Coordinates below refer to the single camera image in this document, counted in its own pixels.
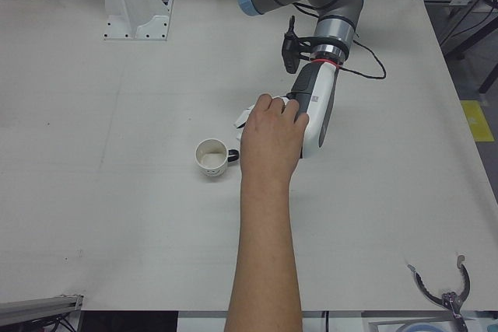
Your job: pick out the white grey robot hand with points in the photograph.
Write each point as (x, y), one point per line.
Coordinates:
(319, 106)

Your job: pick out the person right hand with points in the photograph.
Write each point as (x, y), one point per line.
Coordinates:
(272, 133)

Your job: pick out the person right forearm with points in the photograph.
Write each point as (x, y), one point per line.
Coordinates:
(264, 250)

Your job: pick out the black metal stand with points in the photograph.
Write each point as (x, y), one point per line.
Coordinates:
(488, 75)

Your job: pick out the metal tongs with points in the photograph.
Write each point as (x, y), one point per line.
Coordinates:
(451, 299)

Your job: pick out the aluminium extrusion beam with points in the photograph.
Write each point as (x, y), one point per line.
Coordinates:
(35, 306)

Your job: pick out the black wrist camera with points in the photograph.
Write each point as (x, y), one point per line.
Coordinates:
(290, 52)

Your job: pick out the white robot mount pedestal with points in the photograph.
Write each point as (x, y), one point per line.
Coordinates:
(128, 9)

